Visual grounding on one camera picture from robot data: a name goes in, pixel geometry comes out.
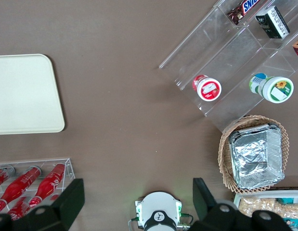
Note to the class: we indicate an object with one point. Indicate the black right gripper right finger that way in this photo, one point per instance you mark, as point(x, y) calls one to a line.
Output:
point(206, 207)

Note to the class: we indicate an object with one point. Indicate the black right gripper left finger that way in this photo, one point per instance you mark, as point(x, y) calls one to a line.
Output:
point(64, 207)

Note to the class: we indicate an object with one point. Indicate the small light wicker basket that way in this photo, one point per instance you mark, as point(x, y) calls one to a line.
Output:
point(224, 154)

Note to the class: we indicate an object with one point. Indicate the cream plastic tray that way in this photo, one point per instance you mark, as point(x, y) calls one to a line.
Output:
point(23, 96)

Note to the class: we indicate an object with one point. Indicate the clear acrylic bottle box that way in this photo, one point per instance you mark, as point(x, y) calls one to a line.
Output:
point(69, 168)

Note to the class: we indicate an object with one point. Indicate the clear nut snack pack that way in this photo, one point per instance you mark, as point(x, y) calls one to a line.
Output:
point(247, 205)

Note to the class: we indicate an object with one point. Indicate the white plastic bin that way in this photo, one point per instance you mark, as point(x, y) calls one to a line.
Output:
point(259, 193)

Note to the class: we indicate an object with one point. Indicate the aluminium foil container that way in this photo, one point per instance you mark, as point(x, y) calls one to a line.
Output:
point(254, 156)

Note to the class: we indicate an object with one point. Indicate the teal snack packet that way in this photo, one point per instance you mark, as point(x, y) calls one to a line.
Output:
point(292, 222)
point(286, 201)

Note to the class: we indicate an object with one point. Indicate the red lid yogurt cup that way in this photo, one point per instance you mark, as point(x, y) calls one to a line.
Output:
point(209, 90)

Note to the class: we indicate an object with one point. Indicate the green sunflower yogurt cup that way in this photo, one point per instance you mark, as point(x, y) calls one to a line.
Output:
point(278, 90)

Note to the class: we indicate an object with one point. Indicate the clear acrylic tiered shelf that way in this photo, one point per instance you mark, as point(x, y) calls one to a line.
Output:
point(211, 48)

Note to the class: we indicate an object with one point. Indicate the black drink carton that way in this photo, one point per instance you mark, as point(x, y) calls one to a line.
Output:
point(271, 22)

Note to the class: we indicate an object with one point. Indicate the snickers chocolate bar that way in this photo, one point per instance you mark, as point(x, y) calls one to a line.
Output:
point(247, 6)

